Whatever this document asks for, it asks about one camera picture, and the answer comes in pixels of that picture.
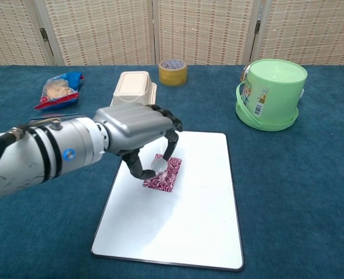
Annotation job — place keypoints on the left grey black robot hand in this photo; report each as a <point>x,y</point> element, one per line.
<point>134,125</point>

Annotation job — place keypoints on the white oval pebble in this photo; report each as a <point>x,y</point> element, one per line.
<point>159,164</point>

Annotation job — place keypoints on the pink patterned packet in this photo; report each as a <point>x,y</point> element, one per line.
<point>167,177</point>

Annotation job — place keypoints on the white board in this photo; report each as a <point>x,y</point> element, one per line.
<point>177,215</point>

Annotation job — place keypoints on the beige plastic food container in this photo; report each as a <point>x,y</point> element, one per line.
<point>134,87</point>

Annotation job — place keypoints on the yellow packing tape roll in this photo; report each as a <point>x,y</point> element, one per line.
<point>172,74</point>

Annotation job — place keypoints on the blue red snack bag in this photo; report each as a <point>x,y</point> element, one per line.
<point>58,91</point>

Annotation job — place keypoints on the woven folding screen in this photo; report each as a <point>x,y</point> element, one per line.
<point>171,30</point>

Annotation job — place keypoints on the teal fabric tablecloth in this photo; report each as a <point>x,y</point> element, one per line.
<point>291,189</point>

